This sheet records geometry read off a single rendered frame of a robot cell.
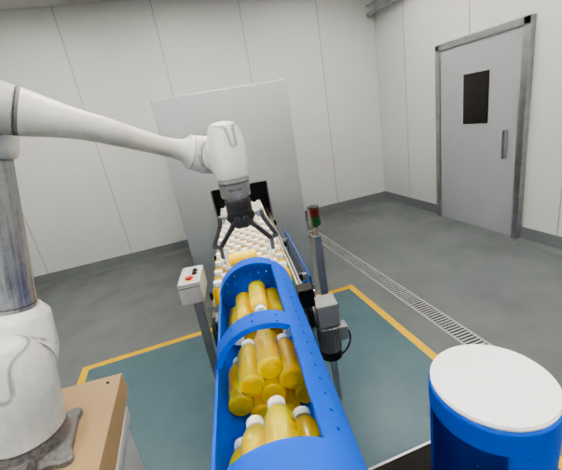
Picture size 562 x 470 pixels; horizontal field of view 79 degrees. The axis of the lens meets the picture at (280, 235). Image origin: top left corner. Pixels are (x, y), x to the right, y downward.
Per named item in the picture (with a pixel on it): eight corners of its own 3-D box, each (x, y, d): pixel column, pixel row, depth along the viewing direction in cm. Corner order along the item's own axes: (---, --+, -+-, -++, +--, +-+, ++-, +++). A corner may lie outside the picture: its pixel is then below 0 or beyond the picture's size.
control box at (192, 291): (182, 306, 153) (176, 285, 149) (187, 286, 172) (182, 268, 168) (204, 301, 154) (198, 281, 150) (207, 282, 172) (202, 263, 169)
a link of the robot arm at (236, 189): (249, 177, 94) (253, 198, 96) (247, 172, 103) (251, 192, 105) (216, 183, 93) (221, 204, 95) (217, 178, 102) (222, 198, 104)
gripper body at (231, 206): (222, 202, 96) (228, 233, 99) (252, 197, 97) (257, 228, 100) (222, 197, 103) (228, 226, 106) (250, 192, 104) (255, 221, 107)
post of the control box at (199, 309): (234, 451, 193) (190, 296, 161) (234, 445, 197) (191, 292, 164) (241, 449, 193) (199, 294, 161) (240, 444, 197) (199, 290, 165)
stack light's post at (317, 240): (335, 400, 215) (313, 237, 179) (334, 395, 219) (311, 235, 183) (342, 398, 215) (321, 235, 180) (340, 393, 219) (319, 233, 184)
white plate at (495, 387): (451, 332, 102) (451, 335, 103) (411, 392, 84) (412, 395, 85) (571, 367, 83) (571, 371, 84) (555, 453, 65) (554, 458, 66)
